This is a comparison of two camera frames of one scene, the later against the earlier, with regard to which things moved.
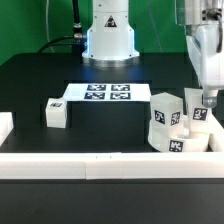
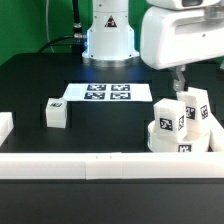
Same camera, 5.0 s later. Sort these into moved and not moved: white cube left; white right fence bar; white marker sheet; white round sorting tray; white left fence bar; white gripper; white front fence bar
Moved: white gripper; white round sorting tray
Not moved: white left fence bar; white marker sheet; white cube left; white front fence bar; white right fence bar
